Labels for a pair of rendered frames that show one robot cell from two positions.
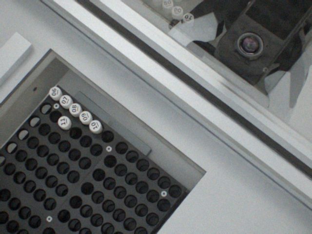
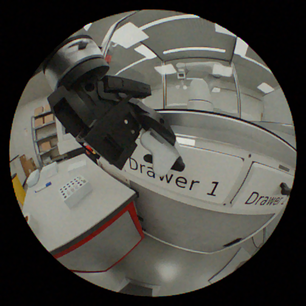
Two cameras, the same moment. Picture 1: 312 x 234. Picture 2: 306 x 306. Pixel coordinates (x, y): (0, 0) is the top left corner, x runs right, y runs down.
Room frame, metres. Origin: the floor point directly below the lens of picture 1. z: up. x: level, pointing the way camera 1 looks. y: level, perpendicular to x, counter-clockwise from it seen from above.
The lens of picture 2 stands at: (0.36, -0.11, 0.97)
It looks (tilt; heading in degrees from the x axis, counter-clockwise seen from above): 22 degrees down; 163
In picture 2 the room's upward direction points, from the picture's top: straight up
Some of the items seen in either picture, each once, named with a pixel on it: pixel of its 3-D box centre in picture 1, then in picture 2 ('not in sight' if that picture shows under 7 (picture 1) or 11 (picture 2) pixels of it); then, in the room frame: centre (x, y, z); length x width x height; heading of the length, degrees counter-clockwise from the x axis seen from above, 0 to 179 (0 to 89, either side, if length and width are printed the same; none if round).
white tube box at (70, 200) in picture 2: not in sight; (74, 189); (0.16, -0.33, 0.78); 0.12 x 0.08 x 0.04; 145
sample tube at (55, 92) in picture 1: (59, 98); not in sight; (0.22, 0.10, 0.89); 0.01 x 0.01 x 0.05
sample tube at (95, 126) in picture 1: (98, 130); not in sight; (0.17, 0.07, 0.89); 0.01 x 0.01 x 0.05
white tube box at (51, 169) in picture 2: not in sight; (50, 170); (0.01, -0.66, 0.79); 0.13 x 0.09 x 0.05; 126
